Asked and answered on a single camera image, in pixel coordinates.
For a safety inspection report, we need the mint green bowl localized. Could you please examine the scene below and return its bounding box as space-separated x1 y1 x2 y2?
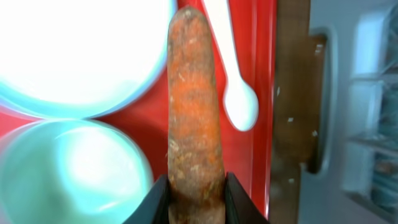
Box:
1 119 153 223

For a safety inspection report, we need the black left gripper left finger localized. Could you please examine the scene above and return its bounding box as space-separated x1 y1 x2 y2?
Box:
123 175 170 224

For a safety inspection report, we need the red serving tray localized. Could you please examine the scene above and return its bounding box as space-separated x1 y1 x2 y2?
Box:
1 1 273 218

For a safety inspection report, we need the white plastic spoon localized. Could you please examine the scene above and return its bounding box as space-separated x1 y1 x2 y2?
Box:
203 0 259 131

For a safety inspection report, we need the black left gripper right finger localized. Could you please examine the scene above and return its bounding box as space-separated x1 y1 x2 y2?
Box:
224 172 270 224

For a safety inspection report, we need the orange carrot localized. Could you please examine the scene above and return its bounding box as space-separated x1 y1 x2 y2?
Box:
167 6 226 223

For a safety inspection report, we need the grey dishwasher rack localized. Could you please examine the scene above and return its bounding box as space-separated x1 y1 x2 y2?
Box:
298 0 397 223

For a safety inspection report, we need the light blue plate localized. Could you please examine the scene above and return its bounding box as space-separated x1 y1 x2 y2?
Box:
1 0 177 118

